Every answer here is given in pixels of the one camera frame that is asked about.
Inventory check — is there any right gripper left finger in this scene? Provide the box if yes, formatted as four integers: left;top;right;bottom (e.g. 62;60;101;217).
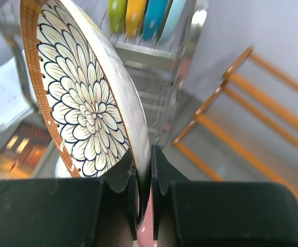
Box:
102;149;139;241

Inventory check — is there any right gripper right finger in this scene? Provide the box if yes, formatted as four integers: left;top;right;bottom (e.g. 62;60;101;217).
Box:
150;145;190;240

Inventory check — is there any brown floral pattern plate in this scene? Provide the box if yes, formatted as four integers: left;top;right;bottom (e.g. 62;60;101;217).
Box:
19;0;151;217

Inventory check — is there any steel dish rack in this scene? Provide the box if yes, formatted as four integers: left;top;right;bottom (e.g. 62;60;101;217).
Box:
0;1;208;146

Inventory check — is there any orange wooden shelf rack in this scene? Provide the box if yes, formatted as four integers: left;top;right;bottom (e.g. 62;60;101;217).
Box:
173;46;298;200

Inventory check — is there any white strawberry plate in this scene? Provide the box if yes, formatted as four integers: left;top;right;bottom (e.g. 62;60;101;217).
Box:
54;157;72;179

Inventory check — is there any pink dotted plate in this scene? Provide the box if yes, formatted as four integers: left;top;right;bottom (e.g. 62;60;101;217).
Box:
134;189;158;247

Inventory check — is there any dark paperback book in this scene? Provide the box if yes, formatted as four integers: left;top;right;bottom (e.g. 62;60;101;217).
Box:
0;121;54;180

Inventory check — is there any stack of white papers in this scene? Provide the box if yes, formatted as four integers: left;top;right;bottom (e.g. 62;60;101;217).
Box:
0;57;33;132

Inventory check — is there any blue dotted plate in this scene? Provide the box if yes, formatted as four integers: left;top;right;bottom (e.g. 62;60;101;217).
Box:
142;0;168;40

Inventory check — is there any orange plate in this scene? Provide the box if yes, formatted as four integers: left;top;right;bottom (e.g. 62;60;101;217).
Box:
125;0;147;37

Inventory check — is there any green plate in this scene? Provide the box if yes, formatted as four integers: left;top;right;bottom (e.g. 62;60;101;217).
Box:
108;0;127;33

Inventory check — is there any light blue plate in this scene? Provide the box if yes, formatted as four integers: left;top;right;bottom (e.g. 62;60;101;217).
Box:
159;0;186;43

